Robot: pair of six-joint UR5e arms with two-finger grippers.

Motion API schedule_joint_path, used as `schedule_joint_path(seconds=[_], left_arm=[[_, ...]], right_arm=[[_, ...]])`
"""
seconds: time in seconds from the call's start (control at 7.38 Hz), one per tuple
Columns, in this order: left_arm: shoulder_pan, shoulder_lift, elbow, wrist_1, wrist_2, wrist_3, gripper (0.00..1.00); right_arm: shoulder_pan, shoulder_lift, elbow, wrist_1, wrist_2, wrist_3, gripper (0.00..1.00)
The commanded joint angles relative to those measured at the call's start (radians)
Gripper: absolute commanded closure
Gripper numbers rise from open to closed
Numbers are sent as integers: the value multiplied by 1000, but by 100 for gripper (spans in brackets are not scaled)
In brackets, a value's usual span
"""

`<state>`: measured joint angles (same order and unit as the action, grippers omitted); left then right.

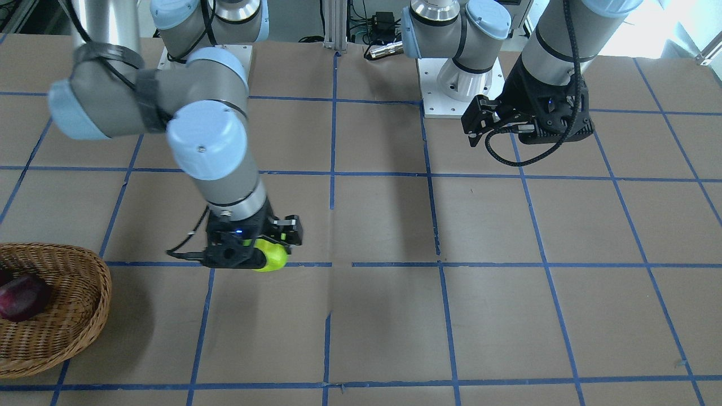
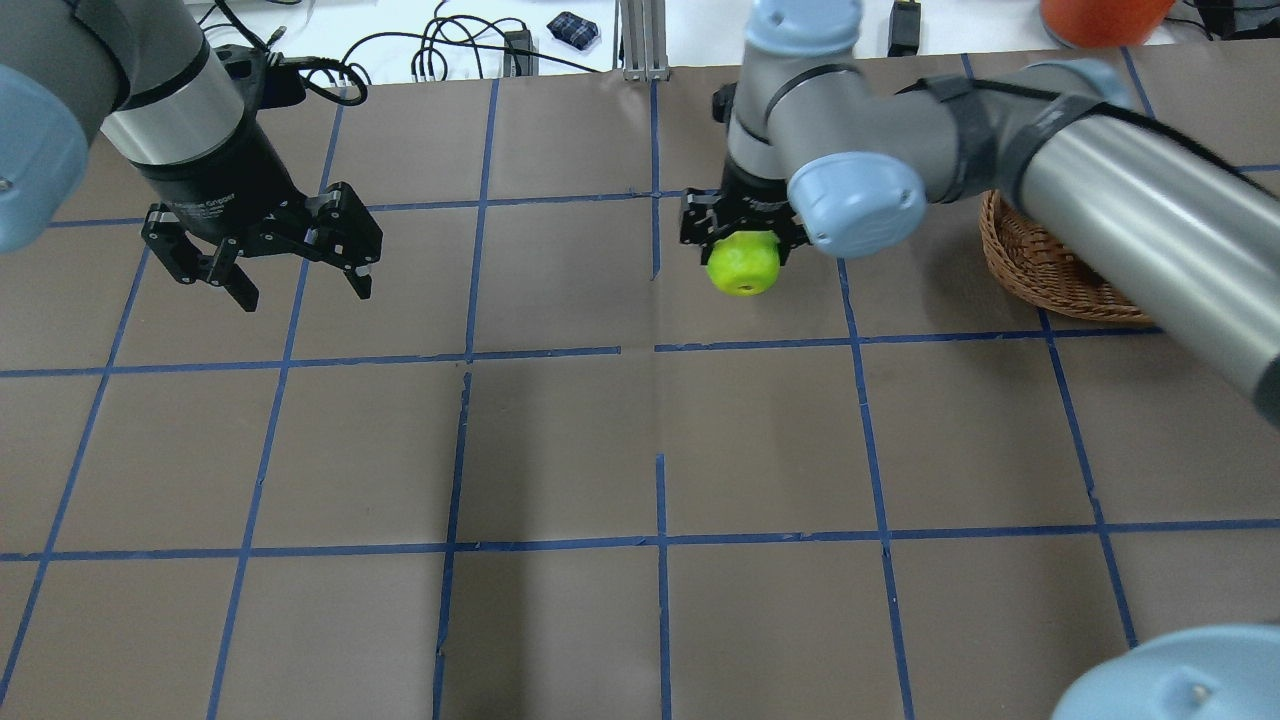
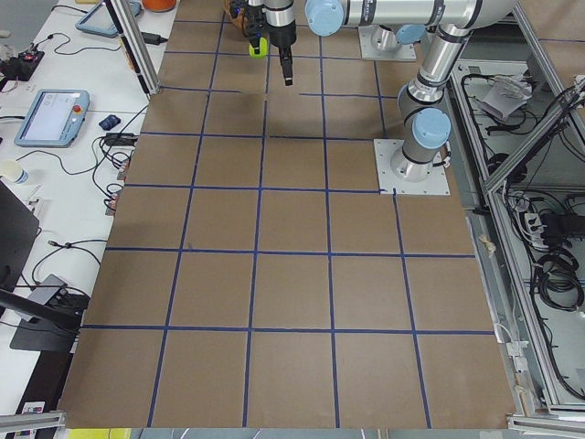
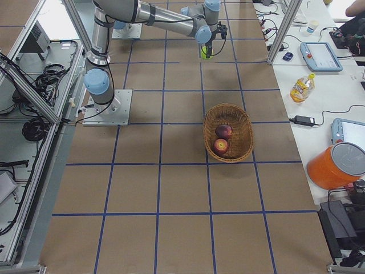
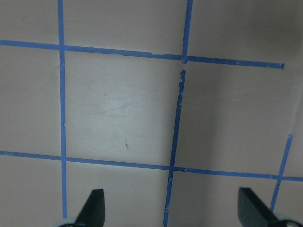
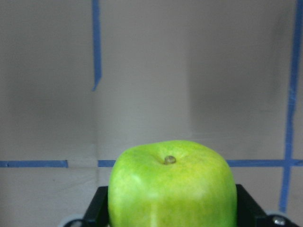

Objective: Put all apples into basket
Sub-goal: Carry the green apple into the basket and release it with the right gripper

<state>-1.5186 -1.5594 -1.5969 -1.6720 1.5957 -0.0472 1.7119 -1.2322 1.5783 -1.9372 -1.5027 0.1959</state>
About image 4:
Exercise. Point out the orange bucket grey lid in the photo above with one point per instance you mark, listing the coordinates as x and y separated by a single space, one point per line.
337 166

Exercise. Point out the wicker basket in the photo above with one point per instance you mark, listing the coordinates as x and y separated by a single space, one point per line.
240 144

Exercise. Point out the dark red apple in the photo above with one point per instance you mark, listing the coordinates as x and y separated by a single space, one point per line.
224 131

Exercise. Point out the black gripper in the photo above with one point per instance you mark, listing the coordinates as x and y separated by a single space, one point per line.
209 43

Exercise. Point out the black power adapter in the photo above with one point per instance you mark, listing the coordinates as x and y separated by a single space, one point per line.
303 120

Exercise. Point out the aluminium frame post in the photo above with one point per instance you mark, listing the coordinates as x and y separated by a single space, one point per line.
283 29

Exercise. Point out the orange juice bottle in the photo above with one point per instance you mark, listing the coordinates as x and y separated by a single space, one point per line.
303 88

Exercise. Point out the green apple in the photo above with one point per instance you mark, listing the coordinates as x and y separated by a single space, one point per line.
203 51

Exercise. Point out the paper cup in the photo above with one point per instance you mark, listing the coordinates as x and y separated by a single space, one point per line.
312 26

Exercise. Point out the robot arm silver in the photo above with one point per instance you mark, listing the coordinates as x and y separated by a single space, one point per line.
199 22

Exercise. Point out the teach pendant blue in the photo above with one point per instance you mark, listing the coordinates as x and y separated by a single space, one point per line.
320 57

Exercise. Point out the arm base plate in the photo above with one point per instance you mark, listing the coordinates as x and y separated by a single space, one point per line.
125 31
117 114

